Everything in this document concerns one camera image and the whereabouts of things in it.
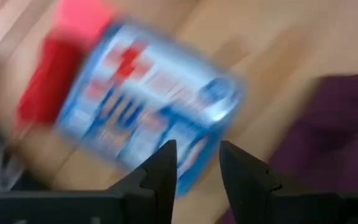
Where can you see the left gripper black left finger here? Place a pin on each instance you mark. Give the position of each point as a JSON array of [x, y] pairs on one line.
[[154, 186]]

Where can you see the purple cloth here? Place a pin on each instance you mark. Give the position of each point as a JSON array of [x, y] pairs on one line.
[[337, 124]]

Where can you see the pink cube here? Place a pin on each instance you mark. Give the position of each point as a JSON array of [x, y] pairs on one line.
[[82, 15]]

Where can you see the blue first aid kit box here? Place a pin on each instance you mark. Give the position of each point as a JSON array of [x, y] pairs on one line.
[[154, 93]]

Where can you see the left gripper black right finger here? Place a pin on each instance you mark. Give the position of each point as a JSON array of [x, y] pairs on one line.
[[247, 186]]

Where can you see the red bandage roll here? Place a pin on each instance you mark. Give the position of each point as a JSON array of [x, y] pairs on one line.
[[42, 93]]

